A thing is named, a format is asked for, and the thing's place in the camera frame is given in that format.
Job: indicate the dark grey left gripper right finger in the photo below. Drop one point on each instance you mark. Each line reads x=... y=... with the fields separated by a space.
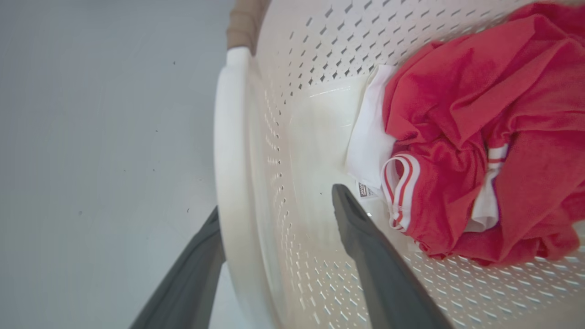
x=384 y=274

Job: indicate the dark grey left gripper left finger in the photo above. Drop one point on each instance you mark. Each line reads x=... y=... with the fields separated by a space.
x=187 y=283

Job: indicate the white perforated plastic laundry basket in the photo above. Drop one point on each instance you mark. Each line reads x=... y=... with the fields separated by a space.
x=292 y=183

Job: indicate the white garment with label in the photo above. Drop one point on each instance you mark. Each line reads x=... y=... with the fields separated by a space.
x=370 y=137

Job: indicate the red garment with white stripes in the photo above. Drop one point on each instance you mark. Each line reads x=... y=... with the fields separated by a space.
x=493 y=137

